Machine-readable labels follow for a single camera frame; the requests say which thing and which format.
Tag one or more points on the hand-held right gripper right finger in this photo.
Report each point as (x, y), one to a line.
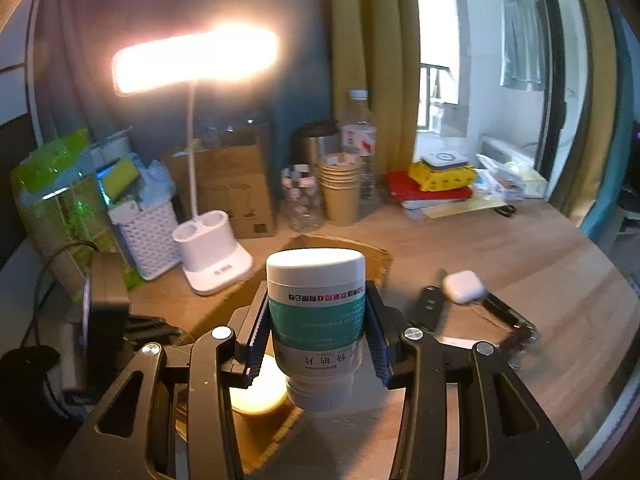
(377, 342)

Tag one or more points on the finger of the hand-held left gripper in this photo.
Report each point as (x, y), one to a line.
(150, 327)

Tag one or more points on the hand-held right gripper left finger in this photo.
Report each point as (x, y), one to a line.
(257, 332)

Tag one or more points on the black key fob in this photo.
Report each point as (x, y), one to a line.
(429, 305)

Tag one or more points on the brown cardboard box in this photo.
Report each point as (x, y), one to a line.
(376, 259)

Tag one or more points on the white teal-label medicine bottle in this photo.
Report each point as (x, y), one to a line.
(315, 270)

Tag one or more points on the white earbuds case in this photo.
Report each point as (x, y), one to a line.
(462, 287)

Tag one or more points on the orange tin with gold lid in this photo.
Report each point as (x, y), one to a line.
(260, 396)

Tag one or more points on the white woven plastic basket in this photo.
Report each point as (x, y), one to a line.
(150, 245)

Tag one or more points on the white desk lamp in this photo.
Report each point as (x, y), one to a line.
(215, 266)

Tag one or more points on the green bag of paper cups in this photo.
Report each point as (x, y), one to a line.
(55, 200)

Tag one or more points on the floral drinking glass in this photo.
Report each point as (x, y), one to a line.
(300, 210)

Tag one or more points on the yellow sponge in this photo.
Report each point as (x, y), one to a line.
(120, 175)

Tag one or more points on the clear plastic bag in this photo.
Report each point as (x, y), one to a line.
(155, 180)

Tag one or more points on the kraft cardboard lamp box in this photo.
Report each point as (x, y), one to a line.
(235, 185)

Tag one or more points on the stack of kraft paper cups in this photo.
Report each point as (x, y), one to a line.
(340, 195)

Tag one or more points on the stack of papers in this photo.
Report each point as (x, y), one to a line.
(460, 207)

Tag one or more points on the yellow packet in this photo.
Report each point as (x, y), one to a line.
(445, 179)

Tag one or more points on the black scissors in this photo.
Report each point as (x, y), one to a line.
(507, 210)

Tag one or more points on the stainless steel mug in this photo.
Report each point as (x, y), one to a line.
(312, 150)

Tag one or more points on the white round device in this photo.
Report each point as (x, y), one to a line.
(444, 159)

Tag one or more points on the clear plastic water bottle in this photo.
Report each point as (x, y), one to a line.
(357, 135)

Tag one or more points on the pale yellow tissue pack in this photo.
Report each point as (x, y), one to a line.
(520, 175)

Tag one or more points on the white microwave oven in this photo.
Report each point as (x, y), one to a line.
(500, 150)

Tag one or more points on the black monitor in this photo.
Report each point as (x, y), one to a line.
(631, 170)

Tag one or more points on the yellow curtain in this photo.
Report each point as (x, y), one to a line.
(600, 110)
(380, 35)

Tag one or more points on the hanging grey-green clothes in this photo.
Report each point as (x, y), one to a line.
(522, 40)

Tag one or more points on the black sliding door frame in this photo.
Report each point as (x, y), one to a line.
(550, 85)

